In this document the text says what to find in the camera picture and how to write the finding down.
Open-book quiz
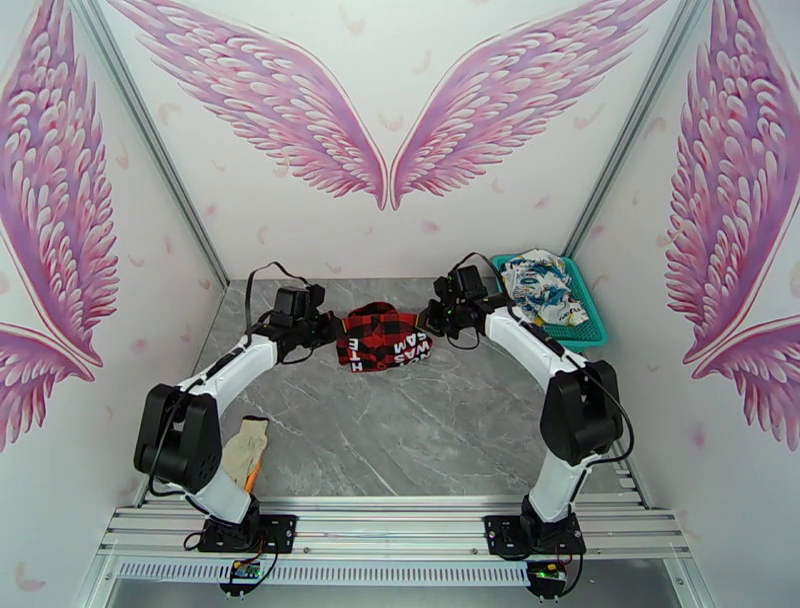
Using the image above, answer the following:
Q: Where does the red black plaid shirt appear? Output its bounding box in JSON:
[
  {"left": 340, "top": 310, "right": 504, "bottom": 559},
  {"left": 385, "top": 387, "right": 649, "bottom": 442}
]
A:
[{"left": 335, "top": 301, "right": 434, "bottom": 374}]

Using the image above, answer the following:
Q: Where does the teal plastic basket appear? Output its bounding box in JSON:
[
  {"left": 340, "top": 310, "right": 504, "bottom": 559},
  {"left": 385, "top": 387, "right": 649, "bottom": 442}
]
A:
[{"left": 490, "top": 252, "right": 609, "bottom": 354}]

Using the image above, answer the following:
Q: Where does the cream work glove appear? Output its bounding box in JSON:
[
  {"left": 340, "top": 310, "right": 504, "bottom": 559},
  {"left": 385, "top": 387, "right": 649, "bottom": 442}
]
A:
[{"left": 221, "top": 415, "right": 270, "bottom": 495}]

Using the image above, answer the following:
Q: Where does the left controller circuit board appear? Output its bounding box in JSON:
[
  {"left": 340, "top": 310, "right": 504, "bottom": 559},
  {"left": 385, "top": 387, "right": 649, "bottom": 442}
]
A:
[{"left": 217, "top": 557, "right": 265, "bottom": 595}]

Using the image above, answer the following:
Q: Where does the controller circuit board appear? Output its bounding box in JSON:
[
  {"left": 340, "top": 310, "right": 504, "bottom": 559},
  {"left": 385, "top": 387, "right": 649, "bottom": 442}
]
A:
[
  {"left": 526, "top": 560, "right": 573, "bottom": 598},
  {"left": 217, "top": 557, "right": 265, "bottom": 595}
]

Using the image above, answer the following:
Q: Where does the right controller circuit board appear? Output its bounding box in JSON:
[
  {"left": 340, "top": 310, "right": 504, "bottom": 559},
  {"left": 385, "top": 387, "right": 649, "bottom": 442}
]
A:
[{"left": 526, "top": 560, "right": 573, "bottom": 598}]

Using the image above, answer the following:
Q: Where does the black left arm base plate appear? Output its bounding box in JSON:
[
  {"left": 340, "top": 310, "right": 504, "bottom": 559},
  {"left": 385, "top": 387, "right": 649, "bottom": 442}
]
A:
[{"left": 198, "top": 513, "right": 297, "bottom": 554}]

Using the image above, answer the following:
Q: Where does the aluminium rail frame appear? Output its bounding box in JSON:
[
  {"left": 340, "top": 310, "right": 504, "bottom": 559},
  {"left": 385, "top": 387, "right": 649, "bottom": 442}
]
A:
[{"left": 96, "top": 493, "right": 695, "bottom": 561}]

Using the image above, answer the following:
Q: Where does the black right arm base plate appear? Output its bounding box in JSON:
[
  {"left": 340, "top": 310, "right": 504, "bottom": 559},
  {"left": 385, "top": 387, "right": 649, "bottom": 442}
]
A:
[{"left": 484, "top": 513, "right": 587, "bottom": 558}]

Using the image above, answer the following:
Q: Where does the aluminium corner post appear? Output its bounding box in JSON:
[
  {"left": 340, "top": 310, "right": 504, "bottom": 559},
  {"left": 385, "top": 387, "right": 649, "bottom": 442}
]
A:
[
  {"left": 562, "top": 0, "right": 708, "bottom": 259},
  {"left": 68, "top": 0, "right": 229, "bottom": 290}
]

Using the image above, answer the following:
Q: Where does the aluminium table side rail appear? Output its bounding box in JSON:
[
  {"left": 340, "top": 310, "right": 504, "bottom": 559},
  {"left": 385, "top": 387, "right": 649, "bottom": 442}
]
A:
[{"left": 612, "top": 437, "right": 651, "bottom": 508}]

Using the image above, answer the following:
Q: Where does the white vented cable duct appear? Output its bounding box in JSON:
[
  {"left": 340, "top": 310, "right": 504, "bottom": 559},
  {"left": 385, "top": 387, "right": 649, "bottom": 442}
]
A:
[{"left": 115, "top": 560, "right": 533, "bottom": 587}]

